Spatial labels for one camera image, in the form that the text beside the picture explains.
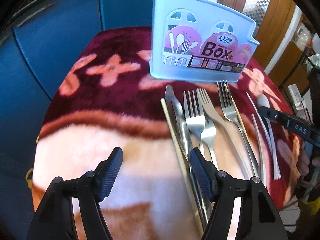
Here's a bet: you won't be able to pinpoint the white plastic spoon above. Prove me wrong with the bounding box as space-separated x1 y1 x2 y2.
257 94 281 180

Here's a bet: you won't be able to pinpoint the blue kitchen base cabinets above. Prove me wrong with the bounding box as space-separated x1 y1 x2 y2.
1 0 152 239

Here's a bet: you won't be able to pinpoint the white power strip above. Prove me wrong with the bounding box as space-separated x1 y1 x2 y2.
287 84 306 113

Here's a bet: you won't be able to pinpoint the steel chopstick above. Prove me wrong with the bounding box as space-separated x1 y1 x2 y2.
251 114 267 186

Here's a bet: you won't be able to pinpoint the steel fork right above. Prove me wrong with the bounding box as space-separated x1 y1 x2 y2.
217 81 260 177

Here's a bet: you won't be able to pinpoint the steel fork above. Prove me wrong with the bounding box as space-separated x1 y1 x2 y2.
196 88 253 179
183 90 206 156
217 81 260 177

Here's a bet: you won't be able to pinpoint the steel fork middle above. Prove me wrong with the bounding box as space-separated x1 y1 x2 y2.
196 88 253 179

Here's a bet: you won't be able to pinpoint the steel fork left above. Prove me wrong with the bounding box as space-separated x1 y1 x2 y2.
183 90 206 156

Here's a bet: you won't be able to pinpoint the steel table knife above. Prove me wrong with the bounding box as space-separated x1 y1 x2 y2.
164 85 212 233

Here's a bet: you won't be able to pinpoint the red floral plush tablecloth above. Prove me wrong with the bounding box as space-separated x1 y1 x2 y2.
31 27 300 239

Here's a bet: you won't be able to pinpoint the light blue utensil box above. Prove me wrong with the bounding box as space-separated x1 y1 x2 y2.
149 0 259 83

